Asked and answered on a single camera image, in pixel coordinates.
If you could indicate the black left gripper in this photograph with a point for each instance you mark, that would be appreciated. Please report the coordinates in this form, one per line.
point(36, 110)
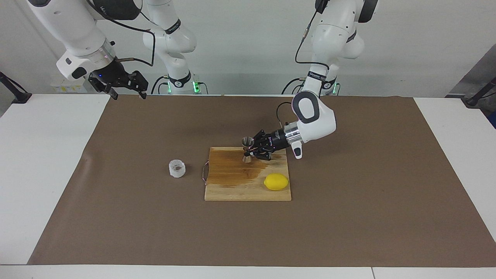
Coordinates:
point(277, 141)

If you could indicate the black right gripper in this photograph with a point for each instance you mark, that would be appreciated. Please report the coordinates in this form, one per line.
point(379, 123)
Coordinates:
point(112, 73)

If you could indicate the steel jigger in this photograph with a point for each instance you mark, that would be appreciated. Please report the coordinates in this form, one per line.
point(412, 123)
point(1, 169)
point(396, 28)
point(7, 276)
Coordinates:
point(246, 142)

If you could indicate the clear plastic cup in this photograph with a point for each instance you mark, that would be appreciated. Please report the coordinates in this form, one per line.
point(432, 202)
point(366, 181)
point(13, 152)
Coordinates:
point(177, 172)

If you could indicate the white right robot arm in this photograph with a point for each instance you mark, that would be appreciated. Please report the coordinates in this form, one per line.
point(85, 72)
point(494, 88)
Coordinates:
point(77, 31)

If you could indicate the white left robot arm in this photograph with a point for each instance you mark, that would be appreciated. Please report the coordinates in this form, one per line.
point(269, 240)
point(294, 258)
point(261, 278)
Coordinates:
point(321, 120)

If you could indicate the yellow lemon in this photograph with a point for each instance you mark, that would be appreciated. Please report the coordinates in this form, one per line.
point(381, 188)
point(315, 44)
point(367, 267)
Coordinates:
point(276, 182)

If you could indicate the wooden cutting board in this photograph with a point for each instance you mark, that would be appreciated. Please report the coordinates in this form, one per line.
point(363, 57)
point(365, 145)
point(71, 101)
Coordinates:
point(248, 192)

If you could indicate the white yellow power strip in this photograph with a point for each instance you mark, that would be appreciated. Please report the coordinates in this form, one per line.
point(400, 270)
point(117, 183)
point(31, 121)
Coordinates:
point(64, 88)

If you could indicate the black clamp stand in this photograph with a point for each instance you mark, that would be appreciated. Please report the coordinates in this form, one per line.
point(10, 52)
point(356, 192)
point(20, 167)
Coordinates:
point(473, 101)
point(21, 97)

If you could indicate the brown table mat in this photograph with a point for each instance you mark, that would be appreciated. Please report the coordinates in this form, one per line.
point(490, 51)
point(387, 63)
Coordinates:
point(155, 224)

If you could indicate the blue object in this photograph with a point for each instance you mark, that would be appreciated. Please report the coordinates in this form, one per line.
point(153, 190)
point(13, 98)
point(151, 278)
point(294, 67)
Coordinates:
point(493, 120)

